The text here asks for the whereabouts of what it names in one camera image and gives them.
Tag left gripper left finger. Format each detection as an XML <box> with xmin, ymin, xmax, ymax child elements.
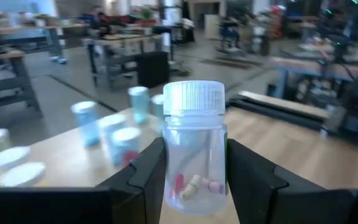
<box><xmin>95</xmin><ymin>137</ymin><xmax>168</xmax><ymax>224</ymax></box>

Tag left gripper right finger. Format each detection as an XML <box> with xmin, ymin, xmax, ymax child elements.
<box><xmin>226</xmin><ymin>138</ymin><xmax>354</xmax><ymax>224</ymax></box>

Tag blue pill bottle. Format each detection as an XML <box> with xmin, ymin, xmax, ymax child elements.
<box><xmin>162</xmin><ymin>80</ymin><xmax>229</xmax><ymax>216</ymax></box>

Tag blue medicine bottle white cap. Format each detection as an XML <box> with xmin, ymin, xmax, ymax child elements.
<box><xmin>98</xmin><ymin>113</ymin><xmax>127</xmax><ymax>150</ymax></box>
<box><xmin>127</xmin><ymin>86</ymin><xmax>151</xmax><ymax>126</ymax></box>
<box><xmin>70</xmin><ymin>100</ymin><xmax>101</xmax><ymax>147</ymax></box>

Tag black cabinet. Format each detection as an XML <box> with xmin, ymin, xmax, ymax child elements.
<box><xmin>134</xmin><ymin>51</ymin><xmax>170</xmax><ymax>89</ymax></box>

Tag wooden desk blue legs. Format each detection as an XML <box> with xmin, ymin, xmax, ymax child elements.
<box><xmin>267</xmin><ymin>55</ymin><xmax>358</xmax><ymax>102</ymax></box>

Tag wooden desk grey legs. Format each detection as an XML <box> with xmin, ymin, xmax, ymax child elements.
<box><xmin>82</xmin><ymin>32</ymin><xmax>166</xmax><ymax>88</ymax></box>

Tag person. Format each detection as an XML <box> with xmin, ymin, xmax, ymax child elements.
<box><xmin>85</xmin><ymin>5</ymin><xmax>113</xmax><ymax>38</ymax></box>

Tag wooden desk dark legs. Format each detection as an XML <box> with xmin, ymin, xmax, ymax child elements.
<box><xmin>0</xmin><ymin>49</ymin><xmax>43</xmax><ymax>114</ymax></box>

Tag wooden shelf with black frame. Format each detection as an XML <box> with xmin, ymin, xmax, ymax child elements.
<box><xmin>0</xmin><ymin>107</ymin><xmax>167</xmax><ymax>189</ymax></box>

